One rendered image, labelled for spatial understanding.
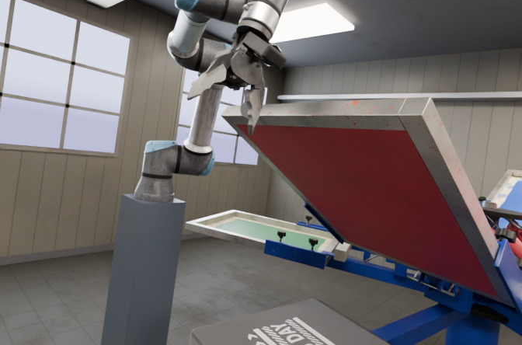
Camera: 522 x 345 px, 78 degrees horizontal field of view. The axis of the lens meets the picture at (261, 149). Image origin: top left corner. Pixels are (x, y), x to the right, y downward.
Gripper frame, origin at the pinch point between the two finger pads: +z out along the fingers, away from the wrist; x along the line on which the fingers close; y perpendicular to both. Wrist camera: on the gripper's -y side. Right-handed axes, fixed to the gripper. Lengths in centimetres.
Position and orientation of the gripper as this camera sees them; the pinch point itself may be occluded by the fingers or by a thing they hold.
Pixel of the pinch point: (222, 120)
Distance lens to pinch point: 61.1
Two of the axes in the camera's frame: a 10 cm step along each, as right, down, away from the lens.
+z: -3.6, 9.2, -1.8
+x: -7.1, -3.9, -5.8
